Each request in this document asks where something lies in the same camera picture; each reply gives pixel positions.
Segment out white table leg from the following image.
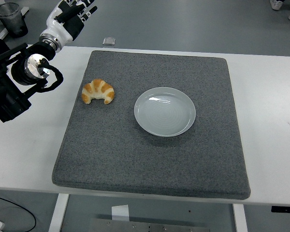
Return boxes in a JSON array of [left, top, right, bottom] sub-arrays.
[[232, 204, 248, 232], [48, 193, 70, 232]]

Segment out black floor cable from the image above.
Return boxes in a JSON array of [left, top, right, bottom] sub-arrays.
[[0, 194, 37, 232]]

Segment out pale grey round plate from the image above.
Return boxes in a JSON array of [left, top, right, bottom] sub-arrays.
[[133, 87, 197, 138]]

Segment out black table control panel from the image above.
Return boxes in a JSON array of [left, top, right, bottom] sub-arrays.
[[271, 205, 290, 214]]

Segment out grey felt table mat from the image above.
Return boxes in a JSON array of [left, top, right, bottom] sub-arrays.
[[52, 50, 251, 201]]

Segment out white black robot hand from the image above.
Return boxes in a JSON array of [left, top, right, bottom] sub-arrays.
[[40, 0, 98, 48]]

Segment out golden croissant bread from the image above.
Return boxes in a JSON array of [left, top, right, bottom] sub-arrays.
[[81, 78, 116, 105]]

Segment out grey metal plate with screws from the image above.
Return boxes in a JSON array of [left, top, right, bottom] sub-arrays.
[[89, 218, 211, 232]]

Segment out trash bin with plastic liner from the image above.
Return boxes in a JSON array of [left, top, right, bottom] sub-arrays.
[[0, 2, 29, 38]]

